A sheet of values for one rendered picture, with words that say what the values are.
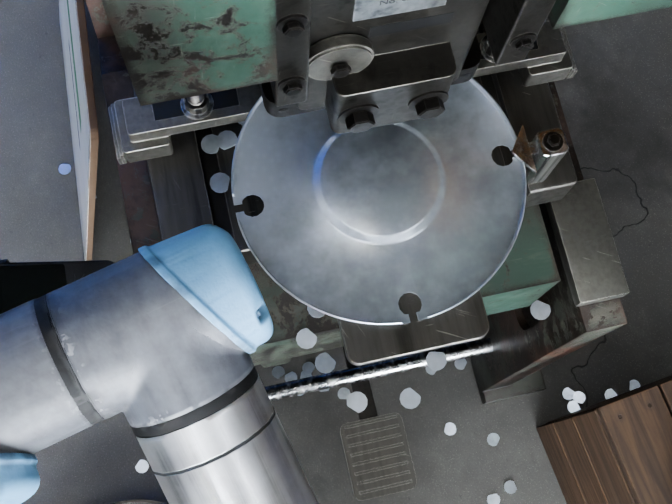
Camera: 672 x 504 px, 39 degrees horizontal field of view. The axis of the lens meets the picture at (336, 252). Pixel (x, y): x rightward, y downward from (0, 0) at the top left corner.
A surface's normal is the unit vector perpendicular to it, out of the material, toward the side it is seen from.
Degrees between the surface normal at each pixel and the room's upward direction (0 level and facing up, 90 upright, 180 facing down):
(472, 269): 0
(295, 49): 90
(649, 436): 0
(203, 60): 90
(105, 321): 5
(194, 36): 90
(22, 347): 10
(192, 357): 27
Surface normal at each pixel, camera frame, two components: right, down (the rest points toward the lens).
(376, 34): 0.22, 0.94
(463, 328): 0.05, -0.25
